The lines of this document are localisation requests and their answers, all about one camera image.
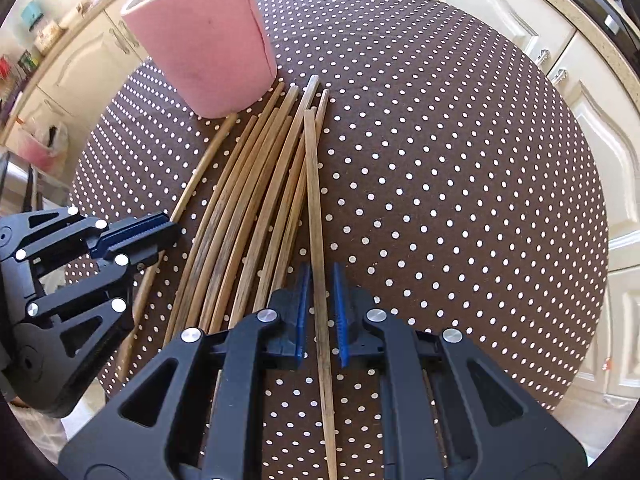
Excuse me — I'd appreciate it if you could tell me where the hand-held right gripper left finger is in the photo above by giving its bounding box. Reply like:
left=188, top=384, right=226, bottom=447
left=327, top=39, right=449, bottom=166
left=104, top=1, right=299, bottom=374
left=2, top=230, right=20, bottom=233
left=57, top=262, right=313, bottom=480

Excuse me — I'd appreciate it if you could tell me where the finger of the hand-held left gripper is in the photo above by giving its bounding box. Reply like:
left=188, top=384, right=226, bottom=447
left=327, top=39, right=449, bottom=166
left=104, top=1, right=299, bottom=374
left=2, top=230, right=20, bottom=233
left=0, top=207, right=184, bottom=281
left=27, top=254, right=162, bottom=361

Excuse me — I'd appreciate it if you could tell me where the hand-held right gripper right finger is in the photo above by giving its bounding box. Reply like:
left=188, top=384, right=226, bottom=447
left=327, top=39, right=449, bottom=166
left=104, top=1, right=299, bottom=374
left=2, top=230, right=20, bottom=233
left=332, top=262, right=587, bottom=480

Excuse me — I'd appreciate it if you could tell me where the wooden chopstick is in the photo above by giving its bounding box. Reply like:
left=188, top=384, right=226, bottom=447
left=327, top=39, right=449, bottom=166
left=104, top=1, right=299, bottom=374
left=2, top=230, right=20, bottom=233
left=114, top=112, right=239, bottom=378
left=303, top=107, right=338, bottom=480

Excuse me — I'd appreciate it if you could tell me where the bunch of wooden chopsticks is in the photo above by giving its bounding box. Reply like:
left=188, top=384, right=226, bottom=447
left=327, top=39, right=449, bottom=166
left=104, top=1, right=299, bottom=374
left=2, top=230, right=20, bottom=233
left=162, top=75, right=332, bottom=336

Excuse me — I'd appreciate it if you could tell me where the pink cup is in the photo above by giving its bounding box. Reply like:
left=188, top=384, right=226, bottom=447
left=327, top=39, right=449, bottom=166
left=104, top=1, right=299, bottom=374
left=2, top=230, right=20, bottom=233
left=120, top=0, right=278, bottom=119

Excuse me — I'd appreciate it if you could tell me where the pink bin with plastic bag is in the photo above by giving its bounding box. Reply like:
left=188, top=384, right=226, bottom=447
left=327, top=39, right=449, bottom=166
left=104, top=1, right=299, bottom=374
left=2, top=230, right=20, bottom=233
left=17, top=119, right=69, bottom=175

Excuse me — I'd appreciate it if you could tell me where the brown polka dot tablecloth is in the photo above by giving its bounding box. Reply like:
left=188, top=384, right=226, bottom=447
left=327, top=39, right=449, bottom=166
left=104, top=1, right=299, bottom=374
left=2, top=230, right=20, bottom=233
left=65, top=0, right=611, bottom=480

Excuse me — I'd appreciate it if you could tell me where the wooden rack with jars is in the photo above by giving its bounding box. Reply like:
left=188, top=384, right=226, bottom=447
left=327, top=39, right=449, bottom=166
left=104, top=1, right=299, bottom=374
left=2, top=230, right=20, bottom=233
left=0, top=50, right=42, bottom=111

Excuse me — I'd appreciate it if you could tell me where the small patterned container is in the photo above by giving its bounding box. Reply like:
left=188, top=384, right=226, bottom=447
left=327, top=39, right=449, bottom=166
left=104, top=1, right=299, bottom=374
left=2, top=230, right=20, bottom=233
left=34, top=20, right=66, bottom=54

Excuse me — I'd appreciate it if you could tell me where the teal container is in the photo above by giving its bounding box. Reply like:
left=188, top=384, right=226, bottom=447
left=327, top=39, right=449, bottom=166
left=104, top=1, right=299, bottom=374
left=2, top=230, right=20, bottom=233
left=20, top=1, right=45, bottom=30

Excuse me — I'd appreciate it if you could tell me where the grey metal frame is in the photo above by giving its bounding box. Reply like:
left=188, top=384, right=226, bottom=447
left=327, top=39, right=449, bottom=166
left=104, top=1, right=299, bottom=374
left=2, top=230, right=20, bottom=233
left=0, top=149, right=71, bottom=216

